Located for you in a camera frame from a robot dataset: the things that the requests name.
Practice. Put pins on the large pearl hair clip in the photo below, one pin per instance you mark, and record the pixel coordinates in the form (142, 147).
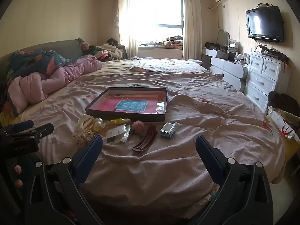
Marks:
(99, 124)

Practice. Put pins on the black bag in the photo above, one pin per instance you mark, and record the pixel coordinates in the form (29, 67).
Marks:
(213, 46)

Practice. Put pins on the white dressing table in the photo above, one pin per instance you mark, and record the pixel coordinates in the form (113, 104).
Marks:
(227, 71)

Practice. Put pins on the pink quilt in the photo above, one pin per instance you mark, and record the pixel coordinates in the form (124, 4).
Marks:
(58, 77)

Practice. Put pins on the black set-top device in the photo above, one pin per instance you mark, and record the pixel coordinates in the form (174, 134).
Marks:
(271, 52)

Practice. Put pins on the white and red bag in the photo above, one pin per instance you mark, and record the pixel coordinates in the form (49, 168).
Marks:
(281, 124)

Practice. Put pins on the pile of clothes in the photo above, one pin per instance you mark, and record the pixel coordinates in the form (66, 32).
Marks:
(110, 51)

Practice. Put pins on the clear plastic packet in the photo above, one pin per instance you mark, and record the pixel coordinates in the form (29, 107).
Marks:
(118, 133)

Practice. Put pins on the white hair claw clip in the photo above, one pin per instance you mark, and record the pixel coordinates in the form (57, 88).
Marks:
(84, 121)

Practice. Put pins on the dark floral blanket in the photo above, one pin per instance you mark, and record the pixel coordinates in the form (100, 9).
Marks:
(35, 62)

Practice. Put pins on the dark fluffy object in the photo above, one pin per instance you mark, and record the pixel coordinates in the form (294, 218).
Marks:
(280, 100)

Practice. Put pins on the white round stool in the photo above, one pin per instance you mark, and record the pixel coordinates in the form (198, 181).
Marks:
(195, 61)

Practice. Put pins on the dark shallow cardboard box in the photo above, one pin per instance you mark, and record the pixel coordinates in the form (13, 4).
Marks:
(161, 107)

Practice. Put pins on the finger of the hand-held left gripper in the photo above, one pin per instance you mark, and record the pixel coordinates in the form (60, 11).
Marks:
(42, 129)
(17, 125)

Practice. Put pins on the window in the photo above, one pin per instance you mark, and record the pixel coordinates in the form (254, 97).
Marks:
(159, 9)

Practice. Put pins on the bed with pink sheet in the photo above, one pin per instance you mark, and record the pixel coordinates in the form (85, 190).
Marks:
(164, 164)

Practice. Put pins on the dark red hair fork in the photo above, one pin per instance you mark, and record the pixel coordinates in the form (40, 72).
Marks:
(145, 140)

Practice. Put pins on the small clear square box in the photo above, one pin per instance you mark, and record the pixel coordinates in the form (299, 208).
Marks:
(168, 130)

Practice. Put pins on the grey headboard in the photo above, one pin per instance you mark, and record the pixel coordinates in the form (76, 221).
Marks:
(65, 48)

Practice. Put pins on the cream curtain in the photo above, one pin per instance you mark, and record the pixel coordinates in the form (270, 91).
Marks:
(192, 21)
(125, 21)

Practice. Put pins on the person's left hand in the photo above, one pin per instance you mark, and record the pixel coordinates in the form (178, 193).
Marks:
(17, 170)

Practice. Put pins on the beige folded blanket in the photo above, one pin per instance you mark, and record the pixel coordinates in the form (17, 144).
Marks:
(168, 65)

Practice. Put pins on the pink booklet with teal label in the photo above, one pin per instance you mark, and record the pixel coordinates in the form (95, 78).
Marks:
(131, 104)

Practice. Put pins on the clothes on windowsill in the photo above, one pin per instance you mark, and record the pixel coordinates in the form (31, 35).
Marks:
(171, 42)

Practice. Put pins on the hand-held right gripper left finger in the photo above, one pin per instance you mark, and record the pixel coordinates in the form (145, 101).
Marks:
(90, 154)

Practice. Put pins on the heart shaped mirror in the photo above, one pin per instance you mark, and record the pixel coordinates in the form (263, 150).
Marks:
(222, 37)

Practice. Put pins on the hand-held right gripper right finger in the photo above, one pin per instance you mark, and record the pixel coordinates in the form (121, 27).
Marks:
(208, 159)

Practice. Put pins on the clear cosmetic organiser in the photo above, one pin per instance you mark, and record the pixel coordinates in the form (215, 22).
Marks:
(242, 58)

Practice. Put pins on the white drawer cabinet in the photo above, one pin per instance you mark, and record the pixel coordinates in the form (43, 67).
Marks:
(262, 77)

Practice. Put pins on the yellow hair accessory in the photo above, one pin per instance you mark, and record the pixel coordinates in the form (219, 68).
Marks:
(117, 121)

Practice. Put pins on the black wall television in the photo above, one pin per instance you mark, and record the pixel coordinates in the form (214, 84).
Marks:
(264, 23)

